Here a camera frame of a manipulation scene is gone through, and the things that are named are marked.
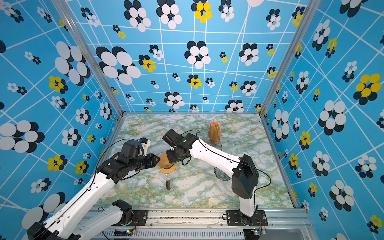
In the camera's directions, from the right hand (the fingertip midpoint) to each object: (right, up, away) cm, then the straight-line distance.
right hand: (172, 158), depth 79 cm
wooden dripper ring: (-2, -6, -1) cm, 6 cm away
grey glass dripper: (+27, -11, +8) cm, 30 cm away
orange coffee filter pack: (+25, +14, +20) cm, 35 cm away
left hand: (-6, +1, -3) cm, 7 cm away
